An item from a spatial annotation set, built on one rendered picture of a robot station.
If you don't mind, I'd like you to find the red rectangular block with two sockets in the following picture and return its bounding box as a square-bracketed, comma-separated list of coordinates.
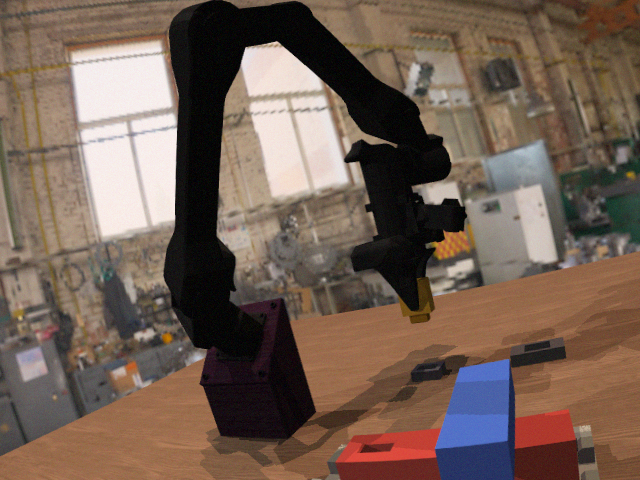
[335, 409, 580, 480]

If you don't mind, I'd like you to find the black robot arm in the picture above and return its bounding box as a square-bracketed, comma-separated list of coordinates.
[164, 0, 467, 362]

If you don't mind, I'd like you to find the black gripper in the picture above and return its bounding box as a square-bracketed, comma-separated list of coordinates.
[350, 185, 445, 311]

